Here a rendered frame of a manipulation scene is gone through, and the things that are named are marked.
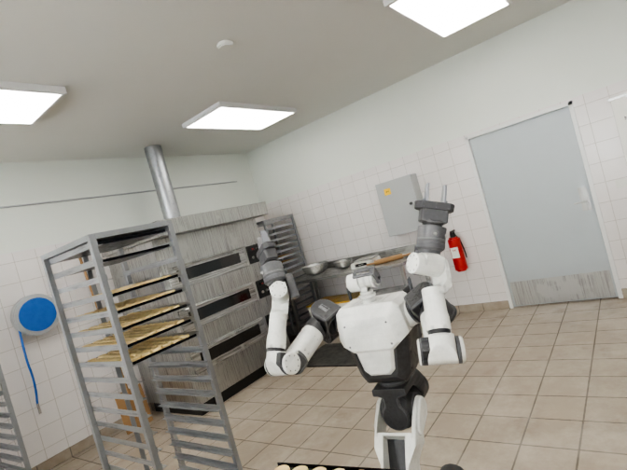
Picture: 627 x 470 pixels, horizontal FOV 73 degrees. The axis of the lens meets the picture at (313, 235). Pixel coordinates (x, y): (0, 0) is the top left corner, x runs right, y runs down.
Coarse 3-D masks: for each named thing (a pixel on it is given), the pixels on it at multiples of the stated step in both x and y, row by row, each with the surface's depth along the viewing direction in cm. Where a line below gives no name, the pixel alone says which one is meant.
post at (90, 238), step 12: (96, 252) 210; (96, 264) 209; (108, 288) 211; (108, 300) 210; (108, 312) 211; (120, 336) 211; (120, 348) 210; (132, 372) 212; (132, 384) 211; (132, 396) 212; (144, 408) 213; (144, 420) 212; (144, 432) 212; (156, 456) 213; (156, 468) 212
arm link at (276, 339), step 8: (272, 320) 156; (280, 320) 155; (272, 328) 154; (280, 328) 154; (272, 336) 153; (280, 336) 153; (272, 344) 151; (280, 344) 152; (272, 352) 151; (280, 352) 149; (272, 360) 150; (280, 360) 148; (272, 368) 151; (280, 368) 148
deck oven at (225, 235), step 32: (192, 224) 438; (224, 224) 490; (256, 224) 541; (160, 256) 427; (192, 256) 457; (224, 256) 486; (256, 256) 529; (160, 288) 428; (192, 288) 449; (224, 288) 481; (256, 288) 519; (160, 320) 438; (224, 320) 472; (256, 320) 505; (192, 352) 430; (224, 352) 460; (256, 352) 498; (192, 384) 426; (224, 384) 455
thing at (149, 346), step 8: (176, 336) 251; (184, 336) 244; (136, 344) 263; (144, 344) 255; (152, 344) 245; (160, 344) 238; (168, 344) 234; (112, 352) 257; (136, 352) 233; (144, 352) 227; (152, 352) 231; (88, 360) 252; (96, 360) 244; (104, 360) 239; (112, 360) 232; (120, 360) 226
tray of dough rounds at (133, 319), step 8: (136, 312) 269; (144, 312) 255; (152, 312) 241; (160, 312) 236; (168, 312) 237; (120, 320) 249; (128, 320) 239; (136, 320) 225; (144, 320) 225; (96, 328) 241; (128, 328) 218
